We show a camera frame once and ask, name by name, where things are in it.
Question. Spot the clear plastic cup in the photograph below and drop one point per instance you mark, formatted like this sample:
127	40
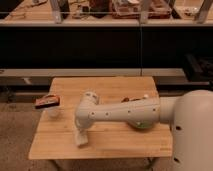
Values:
53	112

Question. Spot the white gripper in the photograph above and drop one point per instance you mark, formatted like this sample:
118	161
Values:
82	126

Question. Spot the wooden folding table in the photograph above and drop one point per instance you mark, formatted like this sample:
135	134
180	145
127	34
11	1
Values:
54	137

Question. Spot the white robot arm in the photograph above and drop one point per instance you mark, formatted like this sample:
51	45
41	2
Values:
191	116

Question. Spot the long workbench shelf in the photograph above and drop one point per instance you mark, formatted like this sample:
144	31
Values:
107	13

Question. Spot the green plate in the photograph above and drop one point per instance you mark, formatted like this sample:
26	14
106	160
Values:
140	125

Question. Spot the orange black snack packet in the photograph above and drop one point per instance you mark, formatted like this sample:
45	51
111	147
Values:
47	101

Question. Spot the white sponge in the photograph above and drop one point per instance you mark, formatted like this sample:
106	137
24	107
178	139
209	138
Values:
81	137

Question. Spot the small red brown item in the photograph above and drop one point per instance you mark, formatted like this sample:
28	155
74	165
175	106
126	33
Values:
126	99

